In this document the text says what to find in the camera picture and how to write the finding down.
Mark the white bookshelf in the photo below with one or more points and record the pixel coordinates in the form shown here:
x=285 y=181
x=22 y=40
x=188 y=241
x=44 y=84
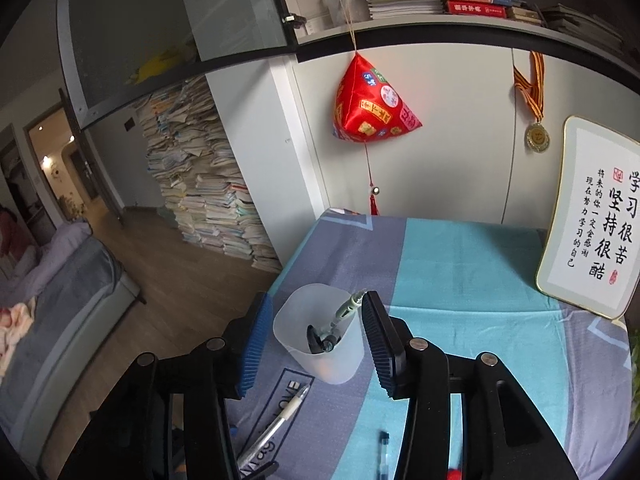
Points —
x=450 y=25

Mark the red pyramid hanging ornament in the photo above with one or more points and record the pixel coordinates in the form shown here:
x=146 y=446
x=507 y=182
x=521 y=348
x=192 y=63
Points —
x=375 y=105

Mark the translucent plastic pen cup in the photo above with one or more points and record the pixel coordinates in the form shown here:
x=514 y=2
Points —
x=300 y=320

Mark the thick red pen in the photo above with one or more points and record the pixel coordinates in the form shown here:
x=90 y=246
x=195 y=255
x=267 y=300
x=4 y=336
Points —
x=455 y=475

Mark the floral blanket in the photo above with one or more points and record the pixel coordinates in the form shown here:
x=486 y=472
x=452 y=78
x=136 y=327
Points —
x=15 y=330

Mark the grey bed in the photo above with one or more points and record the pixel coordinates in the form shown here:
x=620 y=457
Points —
x=65 y=300

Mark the black pen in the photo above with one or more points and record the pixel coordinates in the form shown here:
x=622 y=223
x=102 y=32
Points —
x=315 y=338

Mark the small stack of brown books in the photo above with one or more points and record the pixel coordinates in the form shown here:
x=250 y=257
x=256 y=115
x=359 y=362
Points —
x=524 y=15

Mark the brown door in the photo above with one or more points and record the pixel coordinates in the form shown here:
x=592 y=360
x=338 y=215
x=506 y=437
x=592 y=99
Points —
x=82 y=175

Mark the framed calligraphy sign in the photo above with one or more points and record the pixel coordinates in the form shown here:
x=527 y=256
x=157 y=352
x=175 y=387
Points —
x=590 y=220

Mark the pile of books and papers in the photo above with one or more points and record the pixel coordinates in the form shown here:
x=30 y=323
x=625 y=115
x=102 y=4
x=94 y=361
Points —
x=200 y=185

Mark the glass cabinet door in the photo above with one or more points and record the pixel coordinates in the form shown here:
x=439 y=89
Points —
x=130 y=20

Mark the grey green pen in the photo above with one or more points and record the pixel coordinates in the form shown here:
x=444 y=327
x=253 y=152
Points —
x=346 y=308

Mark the medal with striped ribbon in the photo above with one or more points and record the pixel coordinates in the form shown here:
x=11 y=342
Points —
x=537 y=137

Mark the clear pen with blue cap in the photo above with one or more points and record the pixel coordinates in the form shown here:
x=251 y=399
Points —
x=384 y=452

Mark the clear plastic holder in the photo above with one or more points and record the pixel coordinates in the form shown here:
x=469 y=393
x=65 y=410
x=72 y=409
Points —
x=342 y=7

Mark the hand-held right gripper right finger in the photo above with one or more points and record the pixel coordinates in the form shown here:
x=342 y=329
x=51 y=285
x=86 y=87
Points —
x=377 y=345

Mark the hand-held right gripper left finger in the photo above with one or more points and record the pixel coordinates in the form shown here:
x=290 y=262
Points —
x=252 y=345

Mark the dark wall switch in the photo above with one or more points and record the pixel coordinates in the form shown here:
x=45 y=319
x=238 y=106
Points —
x=129 y=123

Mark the stack of red books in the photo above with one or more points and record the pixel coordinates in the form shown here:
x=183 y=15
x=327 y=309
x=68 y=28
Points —
x=472 y=7

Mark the wide stack of booklets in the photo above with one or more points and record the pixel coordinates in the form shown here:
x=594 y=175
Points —
x=582 y=25

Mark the lilac duvet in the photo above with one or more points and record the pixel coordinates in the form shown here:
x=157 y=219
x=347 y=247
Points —
x=60 y=250

